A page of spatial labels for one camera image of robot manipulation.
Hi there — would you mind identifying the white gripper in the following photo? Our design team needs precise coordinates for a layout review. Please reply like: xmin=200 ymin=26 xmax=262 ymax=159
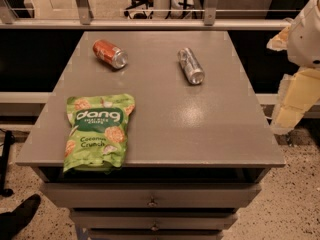
xmin=267 ymin=0 xmax=320 ymax=134

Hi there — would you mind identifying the silver soda can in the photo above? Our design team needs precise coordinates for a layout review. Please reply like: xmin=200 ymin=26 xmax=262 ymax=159
xmin=178 ymin=48 xmax=205 ymax=85

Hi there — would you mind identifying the grey drawer cabinet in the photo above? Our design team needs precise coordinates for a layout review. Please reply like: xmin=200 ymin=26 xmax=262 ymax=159
xmin=17 ymin=31 xmax=284 ymax=240

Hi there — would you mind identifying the black office chair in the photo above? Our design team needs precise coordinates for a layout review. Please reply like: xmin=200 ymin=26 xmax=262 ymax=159
xmin=124 ymin=0 xmax=153 ymax=19

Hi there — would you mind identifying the green dang chips bag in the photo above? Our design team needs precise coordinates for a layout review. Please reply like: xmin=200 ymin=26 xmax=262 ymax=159
xmin=63 ymin=94 xmax=135 ymax=173

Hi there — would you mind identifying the metal railing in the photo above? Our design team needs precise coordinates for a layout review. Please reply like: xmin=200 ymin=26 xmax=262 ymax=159
xmin=0 ymin=0 xmax=320 ymax=31

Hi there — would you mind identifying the black stand pole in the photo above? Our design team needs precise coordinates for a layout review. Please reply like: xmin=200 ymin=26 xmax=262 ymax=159
xmin=0 ymin=130 xmax=15 ymax=197

